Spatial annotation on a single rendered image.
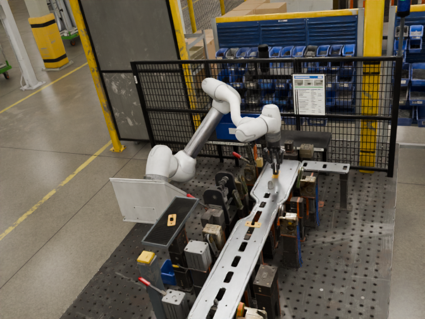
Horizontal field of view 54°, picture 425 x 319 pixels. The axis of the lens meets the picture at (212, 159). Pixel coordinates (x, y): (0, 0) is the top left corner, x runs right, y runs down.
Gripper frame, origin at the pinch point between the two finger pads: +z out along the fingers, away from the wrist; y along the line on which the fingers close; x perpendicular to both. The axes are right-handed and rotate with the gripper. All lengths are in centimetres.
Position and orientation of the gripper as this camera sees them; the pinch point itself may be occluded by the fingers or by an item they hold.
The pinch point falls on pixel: (275, 168)
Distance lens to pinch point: 257.3
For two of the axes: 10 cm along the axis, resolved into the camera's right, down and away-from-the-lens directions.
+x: 3.8, -5.1, 7.7
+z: 1.5, 8.5, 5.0
